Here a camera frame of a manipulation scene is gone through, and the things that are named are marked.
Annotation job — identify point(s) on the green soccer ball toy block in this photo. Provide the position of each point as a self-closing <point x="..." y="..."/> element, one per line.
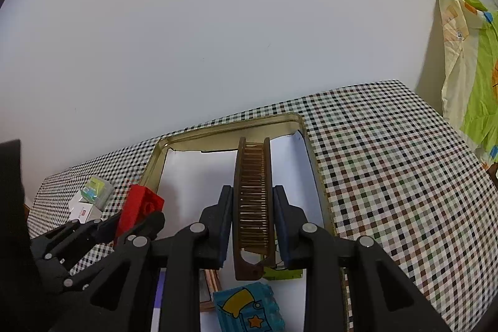
<point x="288" y="273"/>

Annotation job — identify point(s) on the clear floss pick box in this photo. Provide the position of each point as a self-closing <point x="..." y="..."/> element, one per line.
<point x="97" y="190"/>

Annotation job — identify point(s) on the white box with red mark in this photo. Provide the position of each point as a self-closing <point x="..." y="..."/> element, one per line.
<point x="85" y="211"/>

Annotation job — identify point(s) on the blue star toy block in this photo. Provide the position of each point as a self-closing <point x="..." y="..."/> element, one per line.
<point x="249" y="308"/>

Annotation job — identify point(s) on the red toy block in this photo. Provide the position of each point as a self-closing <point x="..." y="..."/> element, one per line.
<point x="136" y="203"/>

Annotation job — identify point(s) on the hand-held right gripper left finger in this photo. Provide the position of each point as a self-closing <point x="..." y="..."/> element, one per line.
<point x="223" y="231"/>

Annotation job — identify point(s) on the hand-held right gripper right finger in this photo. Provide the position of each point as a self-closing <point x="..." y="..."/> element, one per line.
<point x="281" y="231"/>

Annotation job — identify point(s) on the green basketball printed cloth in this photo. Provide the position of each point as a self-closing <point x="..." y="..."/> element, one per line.
<point x="474" y="75"/>

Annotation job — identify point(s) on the brown framed card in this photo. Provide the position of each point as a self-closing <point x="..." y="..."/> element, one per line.
<point x="212" y="289"/>

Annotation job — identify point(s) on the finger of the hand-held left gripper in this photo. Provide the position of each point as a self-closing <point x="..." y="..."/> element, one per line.
<point x="146" y="225"/>
<point x="77" y="234"/>

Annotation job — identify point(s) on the wooden side table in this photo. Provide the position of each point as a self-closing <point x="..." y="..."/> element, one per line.
<point x="494" y="170"/>

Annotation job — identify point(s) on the gold metal tin box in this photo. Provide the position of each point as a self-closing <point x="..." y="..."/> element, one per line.
<point x="319" y="184"/>

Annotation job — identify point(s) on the brown wooden comb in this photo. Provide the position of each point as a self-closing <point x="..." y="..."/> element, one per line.
<point x="253" y="192"/>

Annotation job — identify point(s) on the checkered tablecloth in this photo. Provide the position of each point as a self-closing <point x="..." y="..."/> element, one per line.
<point x="381" y="161"/>

